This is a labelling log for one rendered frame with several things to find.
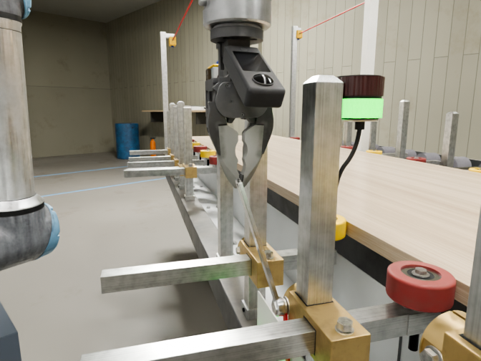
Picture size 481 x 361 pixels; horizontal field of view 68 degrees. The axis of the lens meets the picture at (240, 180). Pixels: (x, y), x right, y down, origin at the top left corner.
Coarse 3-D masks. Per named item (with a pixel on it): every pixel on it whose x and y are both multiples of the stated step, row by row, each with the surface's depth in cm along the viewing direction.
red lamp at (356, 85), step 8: (344, 80) 41; (352, 80) 41; (360, 80) 40; (368, 80) 40; (376, 80) 41; (384, 80) 42; (344, 88) 41; (352, 88) 41; (360, 88) 41; (368, 88) 41; (376, 88) 41
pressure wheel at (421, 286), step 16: (400, 272) 46; (416, 272) 46; (432, 272) 47; (448, 272) 46; (400, 288) 44; (416, 288) 43; (432, 288) 42; (448, 288) 43; (400, 304) 45; (416, 304) 43; (432, 304) 43; (448, 304) 43; (416, 336) 47
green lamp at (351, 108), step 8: (344, 104) 42; (352, 104) 41; (360, 104) 41; (368, 104) 41; (376, 104) 41; (344, 112) 42; (352, 112) 41; (360, 112) 41; (368, 112) 41; (376, 112) 41
